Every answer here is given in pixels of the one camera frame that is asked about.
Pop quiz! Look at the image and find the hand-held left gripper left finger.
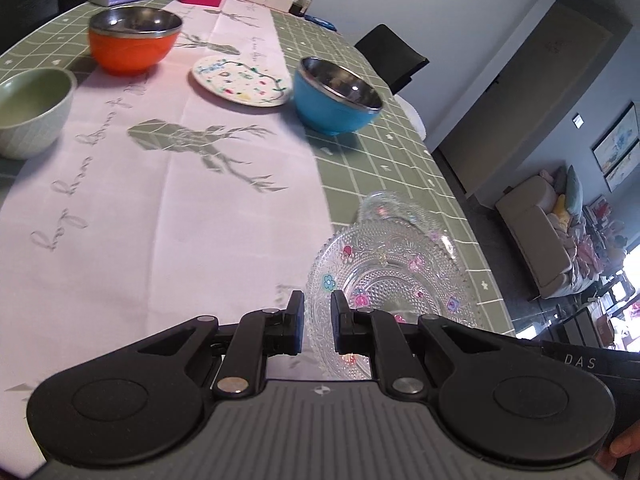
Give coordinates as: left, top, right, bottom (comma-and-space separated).
136, 290, 306, 402

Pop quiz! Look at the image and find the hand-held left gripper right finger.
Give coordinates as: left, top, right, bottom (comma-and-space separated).
330, 290, 502, 401

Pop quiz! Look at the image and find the large clear glass plate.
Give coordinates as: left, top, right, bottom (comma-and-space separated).
306, 220, 483, 382

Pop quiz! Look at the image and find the blue steel-lined bowl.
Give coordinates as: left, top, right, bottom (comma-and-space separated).
292, 56, 384, 136

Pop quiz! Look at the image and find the orange steel-lined bowl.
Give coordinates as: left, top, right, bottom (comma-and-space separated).
88, 6, 184, 75

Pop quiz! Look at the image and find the pale green ceramic bowl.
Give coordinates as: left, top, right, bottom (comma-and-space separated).
0, 67, 78, 161

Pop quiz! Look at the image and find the person's right hand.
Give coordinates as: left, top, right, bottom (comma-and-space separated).
597, 426, 640, 472

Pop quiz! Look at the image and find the small clear glass plate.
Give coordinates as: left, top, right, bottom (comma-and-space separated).
356, 191, 458, 261

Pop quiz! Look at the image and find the white deer print table runner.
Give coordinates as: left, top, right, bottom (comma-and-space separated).
0, 0, 351, 476

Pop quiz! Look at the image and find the green checked tablecloth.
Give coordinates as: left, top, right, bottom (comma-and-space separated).
0, 0, 516, 471

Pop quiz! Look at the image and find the beige sofa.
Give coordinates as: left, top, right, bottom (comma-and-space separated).
495, 167, 601, 301

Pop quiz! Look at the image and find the teal cushion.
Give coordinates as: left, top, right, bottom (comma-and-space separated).
565, 165, 584, 211

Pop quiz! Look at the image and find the white printed plate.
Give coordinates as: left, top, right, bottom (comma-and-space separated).
191, 55, 293, 107

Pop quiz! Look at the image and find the black dining chair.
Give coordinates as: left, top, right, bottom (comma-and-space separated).
354, 24, 430, 95
0, 0, 63, 55

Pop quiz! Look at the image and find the beige door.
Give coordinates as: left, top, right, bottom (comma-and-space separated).
465, 0, 615, 202

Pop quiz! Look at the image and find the framed wall picture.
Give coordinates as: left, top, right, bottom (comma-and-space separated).
604, 140, 640, 194
592, 102, 639, 174

